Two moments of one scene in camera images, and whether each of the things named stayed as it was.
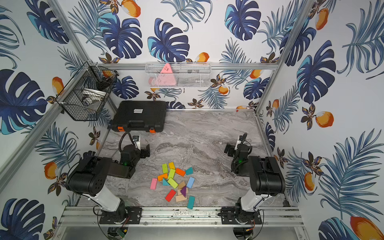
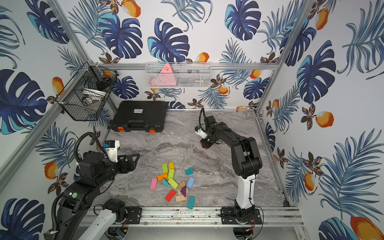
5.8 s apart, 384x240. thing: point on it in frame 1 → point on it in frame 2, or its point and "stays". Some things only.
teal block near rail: (191, 202) stays
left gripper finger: (145, 153) → (132, 160)
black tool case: (139, 116) stays
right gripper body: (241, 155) → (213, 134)
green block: (165, 168) stays
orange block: (160, 177) stays
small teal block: (165, 183) stays
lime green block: (173, 183) stays
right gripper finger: (230, 150) → (206, 143)
